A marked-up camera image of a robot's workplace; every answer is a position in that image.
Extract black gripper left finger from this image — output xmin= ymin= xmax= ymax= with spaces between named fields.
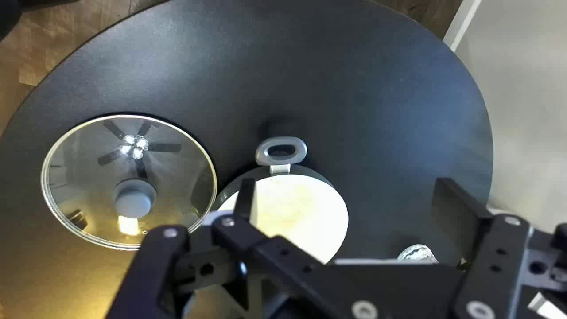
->
xmin=108 ymin=176 xmax=356 ymax=319

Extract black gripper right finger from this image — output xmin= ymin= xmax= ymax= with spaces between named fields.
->
xmin=432 ymin=176 xmax=531 ymax=319

